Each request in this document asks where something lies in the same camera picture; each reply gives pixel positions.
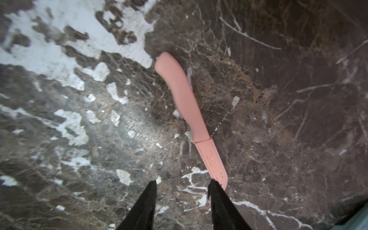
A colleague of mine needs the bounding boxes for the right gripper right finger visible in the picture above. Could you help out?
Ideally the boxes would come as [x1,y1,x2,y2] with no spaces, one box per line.
[208,179,251,230]

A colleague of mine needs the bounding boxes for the pink fruit knife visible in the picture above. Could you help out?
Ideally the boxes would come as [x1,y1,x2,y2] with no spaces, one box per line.
[155,52,228,189]

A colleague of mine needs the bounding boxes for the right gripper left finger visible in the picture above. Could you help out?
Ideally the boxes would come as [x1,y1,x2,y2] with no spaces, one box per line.
[116,180,157,230]

